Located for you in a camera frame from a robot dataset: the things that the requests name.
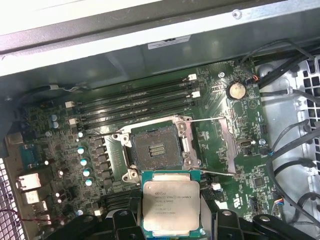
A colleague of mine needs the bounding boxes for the black PC case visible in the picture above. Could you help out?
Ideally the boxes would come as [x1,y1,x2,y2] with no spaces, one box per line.
[0,0,320,240]

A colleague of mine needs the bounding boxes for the RAM slot black clips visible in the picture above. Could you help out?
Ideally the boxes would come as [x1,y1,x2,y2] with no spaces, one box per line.
[76,99,197,132]
[74,82,198,118]
[103,191,142,205]

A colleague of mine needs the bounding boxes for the blue rear port connector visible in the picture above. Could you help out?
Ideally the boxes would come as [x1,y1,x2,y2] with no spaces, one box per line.
[19,145,48,169]

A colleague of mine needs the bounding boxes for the round coin battery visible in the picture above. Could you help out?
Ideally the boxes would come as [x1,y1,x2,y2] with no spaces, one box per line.
[226,80,247,100]

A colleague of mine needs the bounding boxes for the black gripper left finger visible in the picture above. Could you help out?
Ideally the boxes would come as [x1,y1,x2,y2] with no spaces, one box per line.
[46,190,144,240]

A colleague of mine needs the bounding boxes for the black cable white tag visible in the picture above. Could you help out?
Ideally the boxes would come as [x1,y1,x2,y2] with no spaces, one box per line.
[17,83,92,108]

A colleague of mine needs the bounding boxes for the silver CPU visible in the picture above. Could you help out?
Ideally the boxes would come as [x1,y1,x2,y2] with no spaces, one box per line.
[140,169,203,238]

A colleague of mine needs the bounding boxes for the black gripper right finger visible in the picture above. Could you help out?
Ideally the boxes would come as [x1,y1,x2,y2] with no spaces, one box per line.
[199,191,298,240]

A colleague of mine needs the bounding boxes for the CPU socket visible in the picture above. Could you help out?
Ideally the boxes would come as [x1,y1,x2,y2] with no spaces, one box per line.
[111,115,201,187]

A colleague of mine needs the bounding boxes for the green motherboard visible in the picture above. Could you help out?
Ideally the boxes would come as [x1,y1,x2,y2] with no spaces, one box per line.
[4,58,270,240]

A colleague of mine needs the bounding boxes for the metal socket cover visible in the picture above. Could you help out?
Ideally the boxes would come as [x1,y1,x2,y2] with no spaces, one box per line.
[178,116,238,178]

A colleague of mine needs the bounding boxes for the silver rear port block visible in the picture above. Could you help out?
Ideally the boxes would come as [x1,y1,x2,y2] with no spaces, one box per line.
[15,171,42,191]
[23,190,45,206]

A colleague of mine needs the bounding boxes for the metal locking lever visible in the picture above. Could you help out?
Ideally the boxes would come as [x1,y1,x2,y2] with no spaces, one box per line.
[81,129,127,139]

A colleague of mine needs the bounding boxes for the thick black cable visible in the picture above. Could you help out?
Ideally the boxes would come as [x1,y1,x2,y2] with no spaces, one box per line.
[258,62,305,87]

